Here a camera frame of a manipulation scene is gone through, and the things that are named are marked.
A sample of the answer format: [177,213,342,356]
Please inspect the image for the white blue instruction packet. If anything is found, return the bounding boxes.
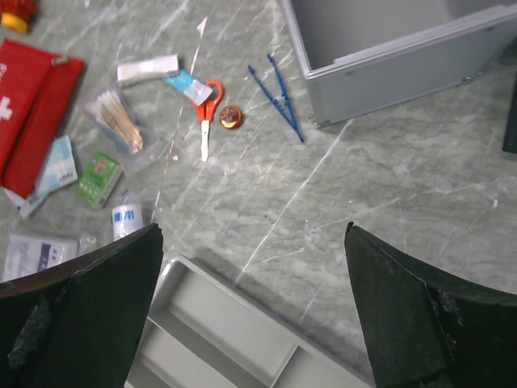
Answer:
[2,233,97,282]

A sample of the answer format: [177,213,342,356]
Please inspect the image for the blue white small sachet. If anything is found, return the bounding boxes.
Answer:
[162,70,213,106]

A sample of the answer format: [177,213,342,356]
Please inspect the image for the blue plastic tweezers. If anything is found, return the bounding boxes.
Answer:
[247,53,305,144]

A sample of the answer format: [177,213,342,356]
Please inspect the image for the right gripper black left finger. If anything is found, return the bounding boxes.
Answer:
[1,223,163,387]

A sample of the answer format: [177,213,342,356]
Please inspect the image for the grey plastic divided tray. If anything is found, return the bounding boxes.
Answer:
[125,255,368,388]

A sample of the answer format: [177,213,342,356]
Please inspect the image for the cotton swabs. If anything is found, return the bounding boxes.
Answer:
[84,86,166,176]

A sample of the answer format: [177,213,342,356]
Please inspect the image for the green medicine box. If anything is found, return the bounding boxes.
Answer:
[76,152,123,208]

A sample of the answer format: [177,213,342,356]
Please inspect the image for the light blue gauze packet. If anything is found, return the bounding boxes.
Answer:
[3,135,78,219]

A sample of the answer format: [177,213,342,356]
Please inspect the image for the white rolled bandage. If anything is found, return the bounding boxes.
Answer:
[116,54,179,86]

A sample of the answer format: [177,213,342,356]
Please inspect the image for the small round balm tin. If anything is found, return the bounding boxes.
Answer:
[219,105,244,129]

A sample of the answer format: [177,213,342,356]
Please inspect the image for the toy brick car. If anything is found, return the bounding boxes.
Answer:
[1,0,37,35]

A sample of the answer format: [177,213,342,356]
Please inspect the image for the grey metal storage box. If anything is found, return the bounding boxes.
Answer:
[280,0,516,124]

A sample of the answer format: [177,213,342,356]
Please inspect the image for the red first aid pouch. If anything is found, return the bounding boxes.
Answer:
[1,39,85,199]

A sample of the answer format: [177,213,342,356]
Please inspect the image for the orange handled scissors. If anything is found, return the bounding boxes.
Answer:
[191,79,225,162]

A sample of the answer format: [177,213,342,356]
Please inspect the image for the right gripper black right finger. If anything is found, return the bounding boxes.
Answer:
[344,223,516,387]

